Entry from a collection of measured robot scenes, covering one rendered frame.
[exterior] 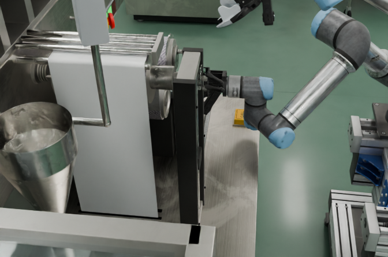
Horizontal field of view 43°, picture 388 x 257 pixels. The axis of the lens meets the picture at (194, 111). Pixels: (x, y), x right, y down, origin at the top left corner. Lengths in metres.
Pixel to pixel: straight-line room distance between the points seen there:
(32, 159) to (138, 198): 0.69
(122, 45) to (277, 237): 1.66
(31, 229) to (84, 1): 0.42
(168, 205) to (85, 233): 0.98
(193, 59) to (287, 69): 2.78
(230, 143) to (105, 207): 0.51
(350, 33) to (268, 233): 1.33
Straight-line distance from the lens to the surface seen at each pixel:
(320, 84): 1.64
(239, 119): 1.84
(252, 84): 1.64
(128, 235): 0.58
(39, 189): 0.89
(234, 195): 1.59
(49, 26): 1.50
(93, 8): 0.88
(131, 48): 1.21
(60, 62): 1.25
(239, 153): 1.73
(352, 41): 1.66
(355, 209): 2.58
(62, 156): 0.85
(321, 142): 3.25
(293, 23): 4.62
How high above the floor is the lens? 2.04
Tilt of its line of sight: 36 degrees down
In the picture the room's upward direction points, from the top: 1 degrees counter-clockwise
